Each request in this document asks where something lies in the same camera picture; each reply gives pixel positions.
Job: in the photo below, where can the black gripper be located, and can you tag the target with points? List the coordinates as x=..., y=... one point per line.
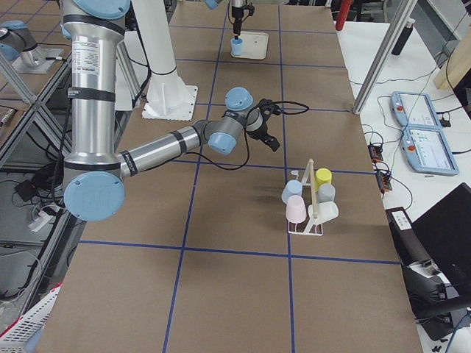
x=260, y=132
x=238, y=13

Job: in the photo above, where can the light blue plastic cup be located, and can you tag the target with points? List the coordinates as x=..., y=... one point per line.
x=292, y=187

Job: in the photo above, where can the yellow plastic cup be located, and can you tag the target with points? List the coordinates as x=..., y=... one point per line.
x=323, y=176

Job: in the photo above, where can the grey plastic cup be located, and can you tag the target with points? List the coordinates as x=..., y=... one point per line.
x=326, y=193

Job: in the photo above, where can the pink plastic cup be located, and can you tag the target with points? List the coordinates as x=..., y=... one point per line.
x=295, y=209

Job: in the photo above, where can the cream white cup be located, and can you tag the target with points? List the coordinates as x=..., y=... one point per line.
x=326, y=211

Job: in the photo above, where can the cream plastic tray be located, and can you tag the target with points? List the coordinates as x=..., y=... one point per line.
x=255, y=45

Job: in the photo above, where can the red bottle on desk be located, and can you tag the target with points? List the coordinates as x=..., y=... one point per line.
x=342, y=14

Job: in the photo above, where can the blue teach pendant upper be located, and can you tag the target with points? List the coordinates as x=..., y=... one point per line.
x=414, y=109

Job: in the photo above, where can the blue teach pendant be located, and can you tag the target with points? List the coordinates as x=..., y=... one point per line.
x=427, y=151
x=414, y=109

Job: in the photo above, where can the black bottle on desk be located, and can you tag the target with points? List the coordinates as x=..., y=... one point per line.
x=403, y=38

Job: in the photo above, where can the blue teach pendant lower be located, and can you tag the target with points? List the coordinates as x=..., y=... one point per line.
x=427, y=151

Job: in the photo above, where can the white perforated basket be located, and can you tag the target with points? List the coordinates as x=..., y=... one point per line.
x=22, y=334

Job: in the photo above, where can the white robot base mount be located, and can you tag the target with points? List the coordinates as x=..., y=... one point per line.
x=168, y=97

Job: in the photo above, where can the white wire cup rack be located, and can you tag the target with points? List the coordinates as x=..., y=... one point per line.
x=311, y=226

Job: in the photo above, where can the aluminium frame post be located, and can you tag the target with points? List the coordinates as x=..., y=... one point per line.
x=393, y=32

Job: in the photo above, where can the aluminium strut rack frame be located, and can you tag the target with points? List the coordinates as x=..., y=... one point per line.
x=136, y=75

